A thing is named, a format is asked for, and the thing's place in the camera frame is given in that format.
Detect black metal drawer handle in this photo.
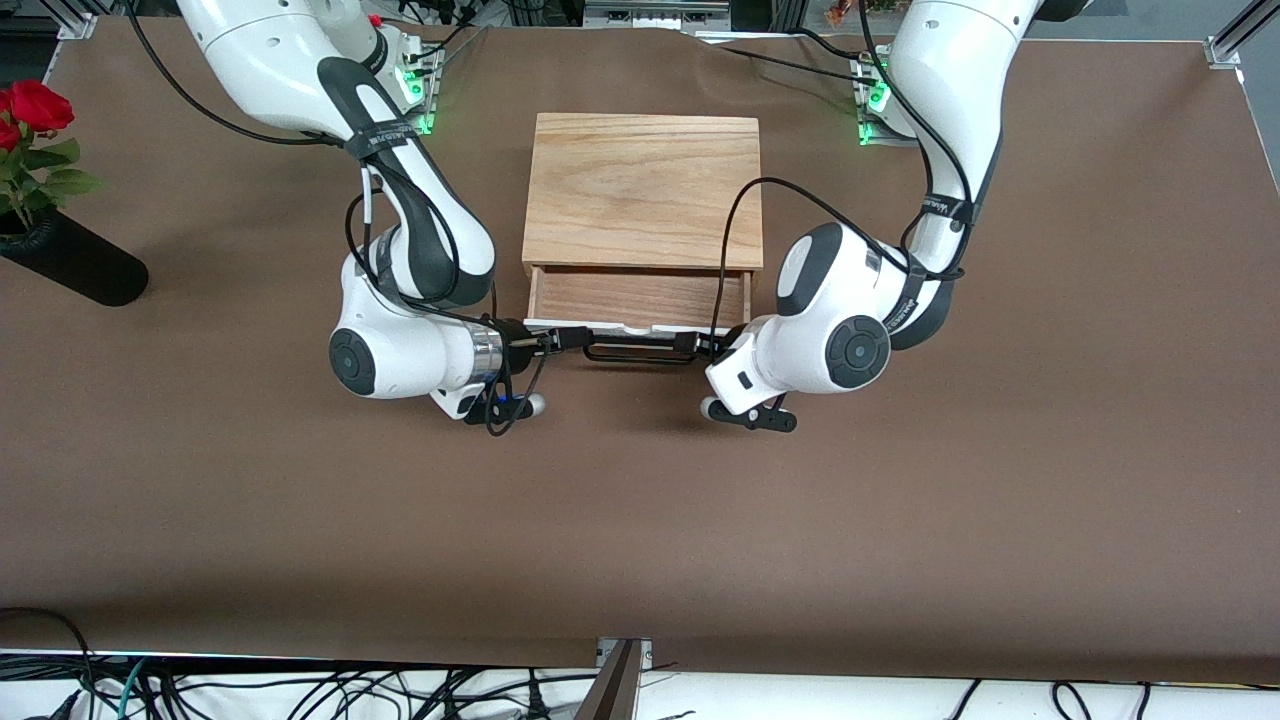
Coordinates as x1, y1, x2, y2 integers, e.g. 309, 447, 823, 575
583, 338, 701, 365

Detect white-fronted wooden drawer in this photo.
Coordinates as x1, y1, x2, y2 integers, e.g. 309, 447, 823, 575
525, 266, 754, 336

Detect wooden drawer cabinet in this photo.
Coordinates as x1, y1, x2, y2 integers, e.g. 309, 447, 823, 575
522, 112, 765, 279

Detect brown table mat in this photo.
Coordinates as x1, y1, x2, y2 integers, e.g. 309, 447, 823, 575
0, 18, 1280, 686

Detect black ribbed vase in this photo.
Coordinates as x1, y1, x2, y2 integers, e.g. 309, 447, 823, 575
0, 205, 150, 308

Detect green rose leaves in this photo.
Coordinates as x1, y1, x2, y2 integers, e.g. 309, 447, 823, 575
0, 135, 106, 233

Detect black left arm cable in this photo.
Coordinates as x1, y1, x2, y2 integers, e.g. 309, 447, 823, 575
708, 0, 976, 341

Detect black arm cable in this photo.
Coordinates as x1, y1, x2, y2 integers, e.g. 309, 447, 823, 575
122, 0, 551, 438
708, 0, 976, 341

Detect black right arm strap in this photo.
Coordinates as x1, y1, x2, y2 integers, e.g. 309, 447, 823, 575
345, 120, 419, 159

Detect black arm strap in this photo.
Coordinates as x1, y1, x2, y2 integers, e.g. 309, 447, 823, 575
345, 120, 419, 159
920, 193, 977, 227

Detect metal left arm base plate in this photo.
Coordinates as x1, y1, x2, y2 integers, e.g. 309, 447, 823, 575
852, 55, 921, 148

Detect black left arm strap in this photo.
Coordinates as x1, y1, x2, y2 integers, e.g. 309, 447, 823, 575
920, 193, 977, 227

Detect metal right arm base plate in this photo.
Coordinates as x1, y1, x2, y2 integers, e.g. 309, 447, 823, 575
398, 28, 443, 136

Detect black cable on mat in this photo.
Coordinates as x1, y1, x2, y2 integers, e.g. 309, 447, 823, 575
700, 28, 881, 86

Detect small metal edge bracket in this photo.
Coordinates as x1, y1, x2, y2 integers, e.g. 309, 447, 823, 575
596, 635, 654, 671

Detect thin black base cable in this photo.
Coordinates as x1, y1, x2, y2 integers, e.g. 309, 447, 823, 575
400, 18, 491, 71

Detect aluminium background frame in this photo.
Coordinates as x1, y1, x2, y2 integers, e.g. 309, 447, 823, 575
583, 0, 733, 31

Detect dark camera post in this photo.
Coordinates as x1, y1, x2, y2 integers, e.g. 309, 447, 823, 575
575, 640, 641, 720

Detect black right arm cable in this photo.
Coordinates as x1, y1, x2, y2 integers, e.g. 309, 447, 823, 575
122, 0, 551, 438

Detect tangled black floor cables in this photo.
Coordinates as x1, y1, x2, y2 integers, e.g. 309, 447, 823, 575
0, 650, 601, 720

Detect teal floor cable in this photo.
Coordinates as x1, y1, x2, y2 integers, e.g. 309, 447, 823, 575
115, 658, 149, 720

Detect black looped floor cable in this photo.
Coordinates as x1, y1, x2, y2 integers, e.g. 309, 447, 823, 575
0, 605, 96, 691

